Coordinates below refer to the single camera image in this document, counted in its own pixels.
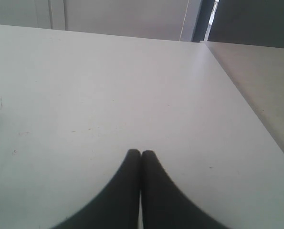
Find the adjacent white table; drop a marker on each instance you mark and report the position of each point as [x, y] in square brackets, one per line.
[258, 74]

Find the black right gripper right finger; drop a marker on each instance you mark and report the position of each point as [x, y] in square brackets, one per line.
[164, 206]

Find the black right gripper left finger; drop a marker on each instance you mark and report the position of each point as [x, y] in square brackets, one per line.
[117, 205]

